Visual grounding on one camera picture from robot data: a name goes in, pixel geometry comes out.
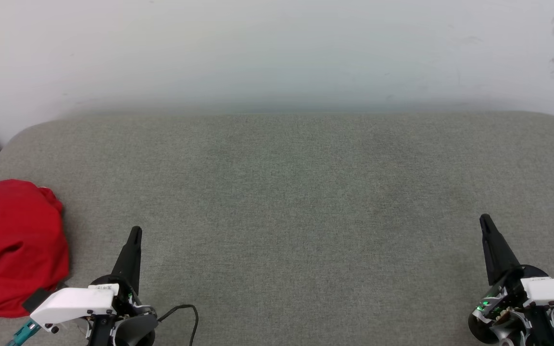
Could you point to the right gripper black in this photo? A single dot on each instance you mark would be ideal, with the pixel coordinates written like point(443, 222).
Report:
point(503, 310)

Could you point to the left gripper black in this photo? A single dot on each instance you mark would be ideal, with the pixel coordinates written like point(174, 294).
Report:
point(130, 302)

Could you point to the red white basketball jersey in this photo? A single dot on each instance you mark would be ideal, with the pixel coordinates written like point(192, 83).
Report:
point(17, 240)

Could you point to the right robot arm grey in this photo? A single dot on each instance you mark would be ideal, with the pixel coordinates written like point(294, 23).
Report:
point(512, 336)

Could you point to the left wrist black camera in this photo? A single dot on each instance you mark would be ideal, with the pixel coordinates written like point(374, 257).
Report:
point(36, 300)

